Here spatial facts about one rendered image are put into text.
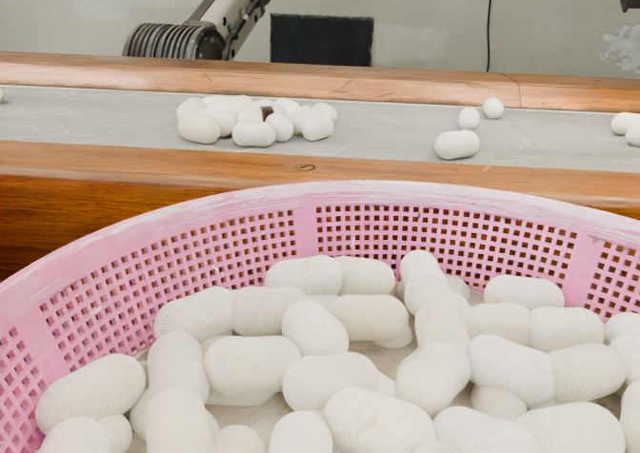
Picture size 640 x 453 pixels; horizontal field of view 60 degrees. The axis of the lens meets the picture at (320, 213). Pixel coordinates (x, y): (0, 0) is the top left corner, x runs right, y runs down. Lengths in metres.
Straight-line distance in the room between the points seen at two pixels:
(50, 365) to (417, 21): 2.39
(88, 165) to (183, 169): 0.05
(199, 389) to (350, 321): 0.06
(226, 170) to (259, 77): 0.36
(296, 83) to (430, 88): 0.15
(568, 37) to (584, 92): 1.93
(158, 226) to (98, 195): 0.08
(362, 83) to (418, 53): 1.89
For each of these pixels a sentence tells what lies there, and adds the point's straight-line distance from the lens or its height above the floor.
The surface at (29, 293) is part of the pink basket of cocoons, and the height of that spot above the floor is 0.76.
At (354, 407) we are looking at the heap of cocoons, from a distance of 0.17.
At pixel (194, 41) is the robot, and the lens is 0.88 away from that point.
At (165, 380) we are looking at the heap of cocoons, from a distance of 0.18.
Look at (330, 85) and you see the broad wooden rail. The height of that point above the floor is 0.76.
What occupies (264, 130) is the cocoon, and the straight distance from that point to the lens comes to 0.42.
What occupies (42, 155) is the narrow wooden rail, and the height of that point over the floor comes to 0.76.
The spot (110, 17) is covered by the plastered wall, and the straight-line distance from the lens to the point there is 2.81.
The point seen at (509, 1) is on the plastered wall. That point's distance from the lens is 2.55.
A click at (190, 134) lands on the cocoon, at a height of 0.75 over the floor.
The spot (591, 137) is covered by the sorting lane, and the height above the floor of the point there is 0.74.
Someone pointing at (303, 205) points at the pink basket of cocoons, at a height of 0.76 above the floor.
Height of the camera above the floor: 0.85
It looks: 22 degrees down
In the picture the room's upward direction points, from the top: 2 degrees clockwise
